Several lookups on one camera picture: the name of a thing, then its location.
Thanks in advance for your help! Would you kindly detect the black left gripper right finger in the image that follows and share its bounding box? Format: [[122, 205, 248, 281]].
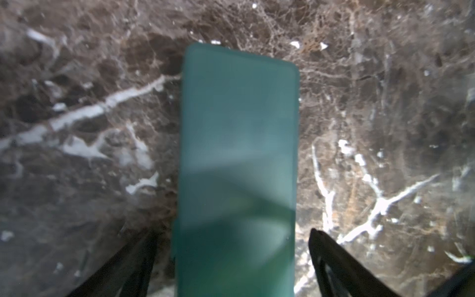
[[309, 228, 397, 297]]

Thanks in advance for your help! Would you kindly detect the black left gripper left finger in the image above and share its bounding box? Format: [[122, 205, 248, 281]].
[[68, 230, 157, 297]]

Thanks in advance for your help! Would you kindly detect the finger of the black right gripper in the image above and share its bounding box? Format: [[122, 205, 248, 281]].
[[428, 261, 475, 297]]

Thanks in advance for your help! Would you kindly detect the dark green pencil case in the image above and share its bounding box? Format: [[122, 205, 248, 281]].
[[174, 43, 299, 297]]

